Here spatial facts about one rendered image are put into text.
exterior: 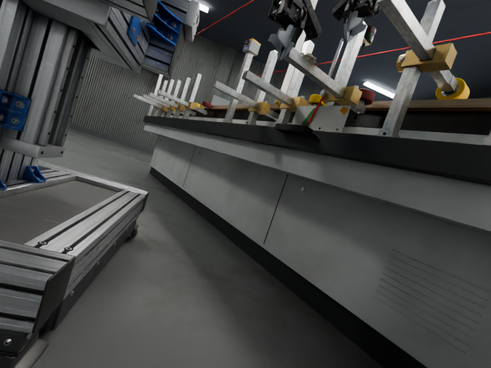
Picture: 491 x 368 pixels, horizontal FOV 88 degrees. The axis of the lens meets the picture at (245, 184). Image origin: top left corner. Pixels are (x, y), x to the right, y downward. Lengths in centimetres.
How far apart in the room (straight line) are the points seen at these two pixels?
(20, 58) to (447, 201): 111
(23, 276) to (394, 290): 98
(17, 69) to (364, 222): 116
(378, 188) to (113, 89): 758
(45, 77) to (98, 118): 716
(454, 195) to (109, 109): 770
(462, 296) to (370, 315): 28
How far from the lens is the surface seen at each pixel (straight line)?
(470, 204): 79
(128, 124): 781
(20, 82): 90
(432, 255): 101
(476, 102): 106
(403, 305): 104
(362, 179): 90
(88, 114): 811
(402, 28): 84
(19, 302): 54
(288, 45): 84
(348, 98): 101
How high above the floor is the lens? 48
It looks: 4 degrees down
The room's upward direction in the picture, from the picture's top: 19 degrees clockwise
